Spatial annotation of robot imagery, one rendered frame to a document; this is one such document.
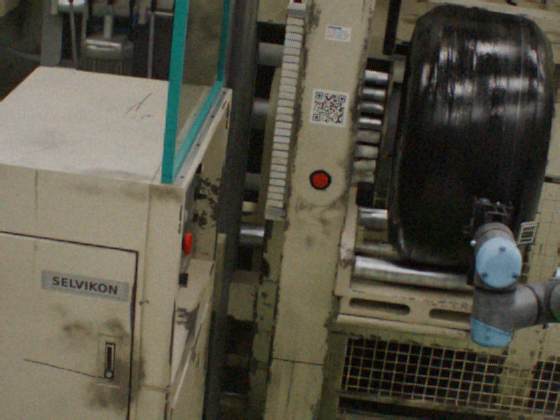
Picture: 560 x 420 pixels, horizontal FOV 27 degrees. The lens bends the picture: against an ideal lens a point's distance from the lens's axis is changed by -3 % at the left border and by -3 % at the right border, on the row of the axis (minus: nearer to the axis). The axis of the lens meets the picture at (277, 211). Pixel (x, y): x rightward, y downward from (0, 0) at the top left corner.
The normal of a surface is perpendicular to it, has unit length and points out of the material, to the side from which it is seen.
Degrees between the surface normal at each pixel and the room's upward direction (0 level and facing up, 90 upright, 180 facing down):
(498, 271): 83
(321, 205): 90
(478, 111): 60
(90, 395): 90
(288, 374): 90
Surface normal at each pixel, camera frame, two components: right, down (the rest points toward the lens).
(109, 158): 0.11, -0.92
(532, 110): 0.24, -0.15
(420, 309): -0.10, 0.37
